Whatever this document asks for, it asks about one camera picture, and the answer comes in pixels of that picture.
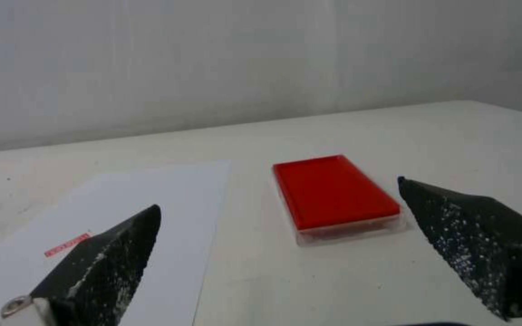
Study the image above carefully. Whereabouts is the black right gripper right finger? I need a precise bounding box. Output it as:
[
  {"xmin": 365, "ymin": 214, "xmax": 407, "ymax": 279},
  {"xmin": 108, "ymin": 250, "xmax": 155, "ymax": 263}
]
[{"xmin": 397, "ymin": 175, "xmax": 522, "ymax": 322}]

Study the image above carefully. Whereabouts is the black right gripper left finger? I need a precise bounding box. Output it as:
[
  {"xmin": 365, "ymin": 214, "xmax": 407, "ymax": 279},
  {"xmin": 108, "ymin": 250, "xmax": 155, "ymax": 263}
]
[{"xmin": 0, "ymin": 204, "xmax": 162, "ymax": 326}]

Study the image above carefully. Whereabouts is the white paper sheet red stamp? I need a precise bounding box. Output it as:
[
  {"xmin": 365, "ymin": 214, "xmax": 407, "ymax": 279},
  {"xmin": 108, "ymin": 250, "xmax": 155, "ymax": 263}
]
[{"xmin": 0, "ymin": 159, "xmax": 233, "ymax": 326}]

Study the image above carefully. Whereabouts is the red ink pad clear case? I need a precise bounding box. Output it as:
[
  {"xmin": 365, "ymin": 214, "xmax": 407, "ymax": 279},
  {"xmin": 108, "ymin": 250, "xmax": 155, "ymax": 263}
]
[{"xmin": 272, "ymin": 154, "xmax": 408, "ymax": 247}]

